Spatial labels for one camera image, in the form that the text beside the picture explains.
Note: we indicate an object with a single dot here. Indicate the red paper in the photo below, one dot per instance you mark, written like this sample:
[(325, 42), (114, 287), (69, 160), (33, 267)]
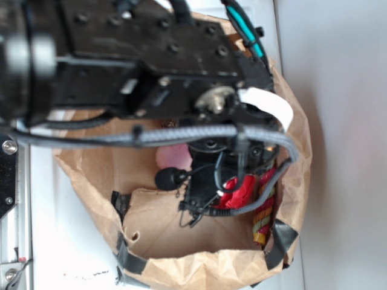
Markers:
[(240, 197)]

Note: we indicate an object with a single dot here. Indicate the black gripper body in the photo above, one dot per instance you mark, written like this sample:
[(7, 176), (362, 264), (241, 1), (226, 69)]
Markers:
[(138, 60)]

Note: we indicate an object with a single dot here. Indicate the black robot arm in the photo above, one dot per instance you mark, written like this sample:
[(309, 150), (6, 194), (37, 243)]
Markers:
[(31, 41)]

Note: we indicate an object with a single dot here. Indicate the black metal bracket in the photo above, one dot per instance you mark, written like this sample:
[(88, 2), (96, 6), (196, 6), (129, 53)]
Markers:
[(9, 165)]

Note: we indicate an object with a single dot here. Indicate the small black microphone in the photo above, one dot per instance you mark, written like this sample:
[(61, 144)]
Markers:
[(170, 178)]

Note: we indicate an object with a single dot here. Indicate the crumpled brown paper ball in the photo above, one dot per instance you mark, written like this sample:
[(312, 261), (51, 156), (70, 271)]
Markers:
[(168, 123)]

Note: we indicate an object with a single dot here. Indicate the brown paper bag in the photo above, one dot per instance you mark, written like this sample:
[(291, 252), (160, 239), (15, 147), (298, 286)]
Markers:
[(140, 223)]

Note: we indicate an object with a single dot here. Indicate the aluminium frame rail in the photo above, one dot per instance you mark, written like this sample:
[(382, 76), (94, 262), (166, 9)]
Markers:
[(16, 236)]

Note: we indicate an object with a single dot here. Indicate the white paper label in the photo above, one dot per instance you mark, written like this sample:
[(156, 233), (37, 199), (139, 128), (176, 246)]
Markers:
[(270, 103)]

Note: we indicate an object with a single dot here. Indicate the multicolour twisted rope toy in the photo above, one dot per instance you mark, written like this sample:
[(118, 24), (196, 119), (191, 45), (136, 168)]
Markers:
[(262, 217)]

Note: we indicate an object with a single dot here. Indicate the pink plush bunny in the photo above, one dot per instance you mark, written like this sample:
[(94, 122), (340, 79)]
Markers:
[(177, 156)]

